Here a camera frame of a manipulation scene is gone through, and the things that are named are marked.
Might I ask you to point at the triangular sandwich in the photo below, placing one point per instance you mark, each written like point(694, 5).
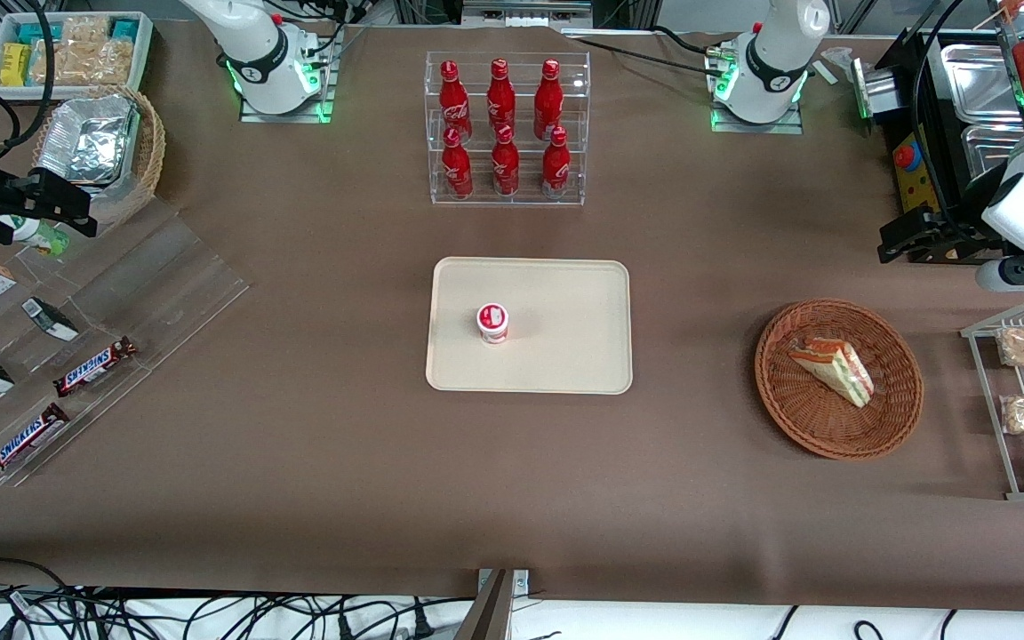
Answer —
point(836, 369)

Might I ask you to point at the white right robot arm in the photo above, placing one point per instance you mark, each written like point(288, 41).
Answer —
point(254, 53)

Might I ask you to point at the tall tan wicker basket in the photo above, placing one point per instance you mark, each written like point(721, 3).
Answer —
point(149, 151)

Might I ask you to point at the round brown wicker basket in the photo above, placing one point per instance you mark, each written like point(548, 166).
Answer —
point(894, 418)

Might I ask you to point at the beige rectangular serving tray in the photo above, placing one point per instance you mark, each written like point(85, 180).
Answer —
point(556, 356)

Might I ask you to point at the green and white bottle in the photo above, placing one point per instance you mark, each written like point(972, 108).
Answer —
point(41, 236)

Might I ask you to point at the yellow emergency stop box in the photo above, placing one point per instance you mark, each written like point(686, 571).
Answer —
point(919, 182)

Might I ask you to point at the aluminium foil container stack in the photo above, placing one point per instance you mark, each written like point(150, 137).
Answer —
point(85, 142)

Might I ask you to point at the small steel pan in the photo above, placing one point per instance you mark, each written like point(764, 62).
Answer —
point(988, 149)

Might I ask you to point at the clear acrylic stepped display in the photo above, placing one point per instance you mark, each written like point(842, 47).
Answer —
point(165, 284)

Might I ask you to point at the yellow snack packet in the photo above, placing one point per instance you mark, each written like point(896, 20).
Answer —
point(16, 64)

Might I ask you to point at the clear rice cracker bag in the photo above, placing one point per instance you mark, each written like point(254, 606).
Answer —
point(85, 64)
point(85, 29)

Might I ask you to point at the Snickers chocolate bar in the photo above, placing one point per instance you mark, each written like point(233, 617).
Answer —
point(94, 367)
point(25, 442)

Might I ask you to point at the large steel pan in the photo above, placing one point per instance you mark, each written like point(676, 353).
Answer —
point(974, 84)

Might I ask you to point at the teal snack packet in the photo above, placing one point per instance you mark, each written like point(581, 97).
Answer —
point(124, 28)
point(36, 34)

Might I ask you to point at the steel square container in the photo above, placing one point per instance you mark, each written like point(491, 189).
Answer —
point(876, 89)

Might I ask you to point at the white plastic snack bin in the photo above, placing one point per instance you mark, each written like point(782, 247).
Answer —
point(143, 53)

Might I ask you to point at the brown table cover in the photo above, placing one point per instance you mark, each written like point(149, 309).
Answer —
point(299, 498)

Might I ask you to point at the red cola bottle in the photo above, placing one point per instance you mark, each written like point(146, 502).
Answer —
point(505, 167)
point(454, 102)
point(548, 100)
point(456, 169)
point(500, 98)
point(556, 169)

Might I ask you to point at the clear acrylic bottle rack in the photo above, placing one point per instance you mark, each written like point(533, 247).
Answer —
point(521, 191)

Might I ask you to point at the red and white yogurt cup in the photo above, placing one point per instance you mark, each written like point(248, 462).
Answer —
point(492, 324)

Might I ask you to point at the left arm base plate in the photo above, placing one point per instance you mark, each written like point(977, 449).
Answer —
point(792, 120)

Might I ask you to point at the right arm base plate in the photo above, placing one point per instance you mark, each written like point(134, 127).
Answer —
point(321, 107)

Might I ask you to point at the aluminium frame profile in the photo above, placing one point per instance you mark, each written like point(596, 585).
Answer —
point(525, 9)

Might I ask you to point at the grey aluminium bracket bar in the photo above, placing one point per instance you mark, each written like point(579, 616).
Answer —
point(494, 613)

